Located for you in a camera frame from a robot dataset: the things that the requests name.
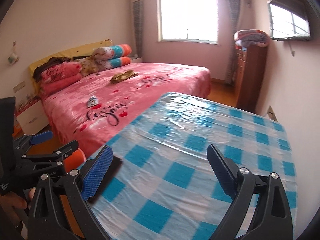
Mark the wall-mounted television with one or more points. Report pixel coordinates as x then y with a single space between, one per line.
288 20

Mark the folded blanket on cabinet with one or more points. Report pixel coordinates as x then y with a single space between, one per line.
251 37

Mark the olive green cloth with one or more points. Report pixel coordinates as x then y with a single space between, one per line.
117 78

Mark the white bedside table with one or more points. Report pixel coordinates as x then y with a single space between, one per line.
31 116

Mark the blue checkered tablecloth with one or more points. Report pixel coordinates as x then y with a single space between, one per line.
166 188

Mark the black smartphone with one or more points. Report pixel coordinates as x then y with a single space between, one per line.
111 172

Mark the bright window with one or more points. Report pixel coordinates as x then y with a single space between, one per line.
188 21

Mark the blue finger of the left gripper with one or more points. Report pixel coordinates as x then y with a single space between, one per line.
40 138

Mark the brown wooden cabinet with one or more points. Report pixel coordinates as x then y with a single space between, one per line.
249 76

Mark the grey checked curtain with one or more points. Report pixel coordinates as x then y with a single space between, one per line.
137 15
234 12

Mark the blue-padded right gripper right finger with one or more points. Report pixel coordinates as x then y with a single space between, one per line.
272 216

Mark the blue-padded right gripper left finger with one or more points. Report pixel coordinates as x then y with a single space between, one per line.
59 209

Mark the floral beige pillow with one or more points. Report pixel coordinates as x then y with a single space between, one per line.
89 66

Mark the yellow headboard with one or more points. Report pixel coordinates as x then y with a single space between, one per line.
84 50

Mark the folded pink blanket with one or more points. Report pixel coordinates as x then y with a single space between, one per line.
59 77

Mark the person's left hand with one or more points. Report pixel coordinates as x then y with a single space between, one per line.
12 200

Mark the rolled colourful quilt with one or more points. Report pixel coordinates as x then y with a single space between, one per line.
112 57

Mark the pink love-you bedspread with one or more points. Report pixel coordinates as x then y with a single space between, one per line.
119 103

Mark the small snack wrapper on bed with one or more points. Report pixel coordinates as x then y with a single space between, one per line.
93 101

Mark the right grey checked curtain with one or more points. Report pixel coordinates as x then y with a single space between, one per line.
234 12

